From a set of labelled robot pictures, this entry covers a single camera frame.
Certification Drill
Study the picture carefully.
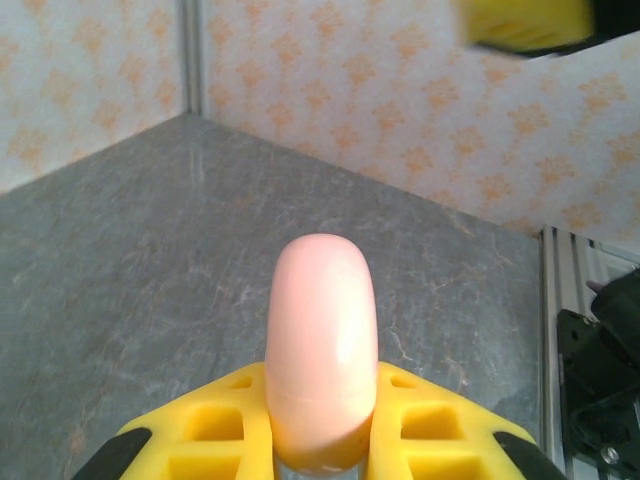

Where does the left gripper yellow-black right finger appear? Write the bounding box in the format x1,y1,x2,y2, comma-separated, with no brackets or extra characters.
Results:
366,360,570,480

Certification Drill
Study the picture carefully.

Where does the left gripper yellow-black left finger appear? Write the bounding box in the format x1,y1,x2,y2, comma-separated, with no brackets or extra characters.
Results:
74,360,277,480

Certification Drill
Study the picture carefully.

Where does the pink round charging case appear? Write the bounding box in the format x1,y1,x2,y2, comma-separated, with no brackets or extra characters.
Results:
263,233,378,472

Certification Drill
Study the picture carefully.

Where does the aluminium mounting rail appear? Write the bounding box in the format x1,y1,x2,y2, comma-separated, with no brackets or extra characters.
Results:
539,224,640,480

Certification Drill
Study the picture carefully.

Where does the aluminium corner post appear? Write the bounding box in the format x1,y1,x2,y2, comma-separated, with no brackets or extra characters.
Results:
179,0,207,118

